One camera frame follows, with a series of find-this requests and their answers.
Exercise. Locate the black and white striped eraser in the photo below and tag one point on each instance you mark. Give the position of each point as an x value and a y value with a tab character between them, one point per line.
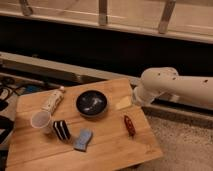
61	130

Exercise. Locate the black bowl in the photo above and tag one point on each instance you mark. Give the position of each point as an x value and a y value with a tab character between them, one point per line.
91	103

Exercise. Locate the white plastic cup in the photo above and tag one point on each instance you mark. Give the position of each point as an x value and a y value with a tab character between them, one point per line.
42	121

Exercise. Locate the white spotted bottle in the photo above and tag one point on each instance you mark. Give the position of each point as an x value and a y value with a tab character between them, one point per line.
53	100

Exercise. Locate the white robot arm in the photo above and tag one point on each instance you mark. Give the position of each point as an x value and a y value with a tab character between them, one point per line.
156	81

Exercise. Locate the blue sponge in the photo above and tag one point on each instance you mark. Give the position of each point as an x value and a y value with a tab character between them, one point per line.
83	139

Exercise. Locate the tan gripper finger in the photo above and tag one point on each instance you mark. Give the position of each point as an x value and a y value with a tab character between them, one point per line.
124	103

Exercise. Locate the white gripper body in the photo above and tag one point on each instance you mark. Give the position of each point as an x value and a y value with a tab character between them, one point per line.
142	97

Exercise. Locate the wooden table board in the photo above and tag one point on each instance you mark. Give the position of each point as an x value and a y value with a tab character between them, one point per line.
110	148

